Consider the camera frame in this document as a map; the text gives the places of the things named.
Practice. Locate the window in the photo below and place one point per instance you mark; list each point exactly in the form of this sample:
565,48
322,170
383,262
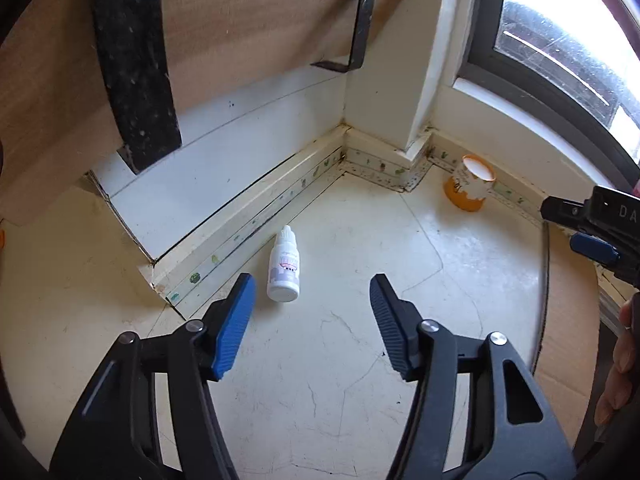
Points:
480,35

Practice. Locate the wooden cutting board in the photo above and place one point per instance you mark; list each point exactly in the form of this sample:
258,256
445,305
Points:
250,10

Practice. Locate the brown cardboard sheet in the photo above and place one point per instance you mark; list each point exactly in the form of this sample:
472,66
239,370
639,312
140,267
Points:
565,320

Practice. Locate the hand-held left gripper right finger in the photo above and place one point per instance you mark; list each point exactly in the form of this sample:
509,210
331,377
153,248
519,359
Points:
392,330

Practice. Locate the person's right hand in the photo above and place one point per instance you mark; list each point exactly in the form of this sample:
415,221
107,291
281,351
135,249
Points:
627,355

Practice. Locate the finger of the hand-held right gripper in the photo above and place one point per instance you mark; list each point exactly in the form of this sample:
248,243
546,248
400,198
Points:
565,211
595,251

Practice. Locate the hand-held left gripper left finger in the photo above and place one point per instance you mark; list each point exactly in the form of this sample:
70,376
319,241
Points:
232,330

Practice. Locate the small white dropper bottle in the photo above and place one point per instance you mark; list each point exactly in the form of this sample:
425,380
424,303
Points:
284,270

